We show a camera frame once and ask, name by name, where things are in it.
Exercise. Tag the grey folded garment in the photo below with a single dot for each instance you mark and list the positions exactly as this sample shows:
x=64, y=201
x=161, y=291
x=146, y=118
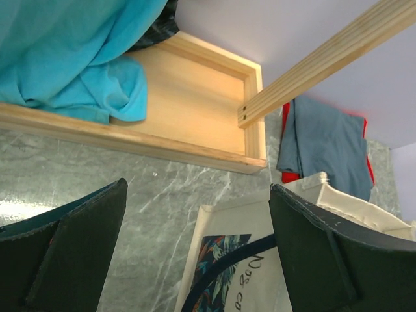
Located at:
x=321, y=138

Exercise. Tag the turquoise t-shirt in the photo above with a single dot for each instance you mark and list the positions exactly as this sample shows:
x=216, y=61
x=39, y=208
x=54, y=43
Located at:
x=69, y=57

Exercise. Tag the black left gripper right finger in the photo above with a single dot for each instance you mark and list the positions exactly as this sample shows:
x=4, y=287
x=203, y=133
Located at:
x=332, y=264

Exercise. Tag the dark patterned shirt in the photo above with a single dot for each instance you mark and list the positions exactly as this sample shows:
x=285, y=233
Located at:
x=163, y=28

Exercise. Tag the wooden rack base tray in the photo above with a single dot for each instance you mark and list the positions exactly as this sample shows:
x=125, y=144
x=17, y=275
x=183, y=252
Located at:
x=194, y=91

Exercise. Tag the wooden rack post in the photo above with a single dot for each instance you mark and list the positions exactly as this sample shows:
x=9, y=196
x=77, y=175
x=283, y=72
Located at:
x=375, y=26

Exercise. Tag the red folded garment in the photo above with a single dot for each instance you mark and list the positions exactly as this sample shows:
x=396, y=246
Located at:
x=288, y=176

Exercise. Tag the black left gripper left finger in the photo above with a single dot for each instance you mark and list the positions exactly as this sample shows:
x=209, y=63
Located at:
x=58, y=260

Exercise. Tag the beige canvas tote bag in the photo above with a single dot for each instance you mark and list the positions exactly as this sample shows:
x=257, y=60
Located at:
x=233, y=262

